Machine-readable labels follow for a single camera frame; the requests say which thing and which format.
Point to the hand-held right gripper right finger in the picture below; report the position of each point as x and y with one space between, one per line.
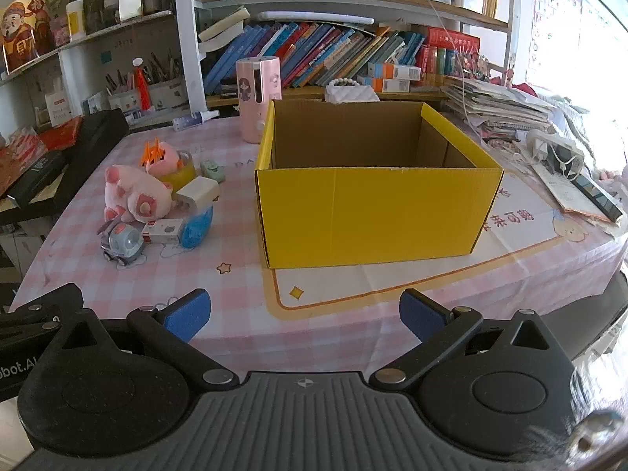
422 314

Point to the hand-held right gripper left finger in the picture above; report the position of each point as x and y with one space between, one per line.
189 311

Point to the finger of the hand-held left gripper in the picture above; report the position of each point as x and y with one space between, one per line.
54 304

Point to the blue plastic pack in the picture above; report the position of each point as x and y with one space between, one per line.
197 230

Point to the small red white box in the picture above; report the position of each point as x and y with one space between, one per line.
162 232

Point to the grey toy robot car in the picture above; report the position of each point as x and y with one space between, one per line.
120 245

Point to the yellow cardboard box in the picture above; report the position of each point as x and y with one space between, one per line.
368 216

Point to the white charger plug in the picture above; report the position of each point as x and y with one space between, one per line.
196 195

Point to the pink plush pig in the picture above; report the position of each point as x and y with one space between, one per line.
132 194

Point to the pink checked tablecloth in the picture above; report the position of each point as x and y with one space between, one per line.
235 274

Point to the slim black box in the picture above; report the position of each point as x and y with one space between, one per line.
39 174

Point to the yellow tape roll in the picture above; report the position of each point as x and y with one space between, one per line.
182 176

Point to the green correction tape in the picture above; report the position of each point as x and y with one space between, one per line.
213 170

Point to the pink plush toy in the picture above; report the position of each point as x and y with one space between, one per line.
169 157

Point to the red paper packets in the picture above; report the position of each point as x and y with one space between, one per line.
24 149

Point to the orange hair claw clip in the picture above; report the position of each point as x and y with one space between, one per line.
152 152

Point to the large black ribbed case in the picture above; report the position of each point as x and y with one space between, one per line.
98 142

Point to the dark round seat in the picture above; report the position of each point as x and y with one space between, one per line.
598 319

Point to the printed paper leaflet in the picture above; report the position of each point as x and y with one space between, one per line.
564 191

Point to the small spray bottle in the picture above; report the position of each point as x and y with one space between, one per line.
191 120

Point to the blue white small box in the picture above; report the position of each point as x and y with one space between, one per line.
95 103

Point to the dark flat palette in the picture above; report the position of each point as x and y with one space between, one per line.
598 198

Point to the white power strip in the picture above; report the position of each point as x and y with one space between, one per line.
554 149

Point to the pink humidifier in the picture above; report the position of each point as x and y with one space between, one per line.
255 103

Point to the stack of notebooks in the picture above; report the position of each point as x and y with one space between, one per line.
495 108

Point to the desk pen holders with brushes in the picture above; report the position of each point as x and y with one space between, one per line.
167 91

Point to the black stapler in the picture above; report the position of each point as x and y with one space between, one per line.
229 91

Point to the orange blue small box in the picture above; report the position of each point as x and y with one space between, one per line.
387 85
395 70

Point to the red tassel ornament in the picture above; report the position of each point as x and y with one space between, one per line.
142 83

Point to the red boxed set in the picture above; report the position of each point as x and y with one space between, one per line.
451 54

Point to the grey side shelf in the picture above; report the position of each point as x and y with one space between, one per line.
98 34

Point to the fortune god cutout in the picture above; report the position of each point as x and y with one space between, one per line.
24 29

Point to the row of leaning books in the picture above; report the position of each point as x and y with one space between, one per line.
304 54

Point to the white bottle yellow label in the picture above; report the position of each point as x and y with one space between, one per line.
76 22

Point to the alphabet wall poster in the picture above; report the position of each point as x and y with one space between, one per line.
554 14

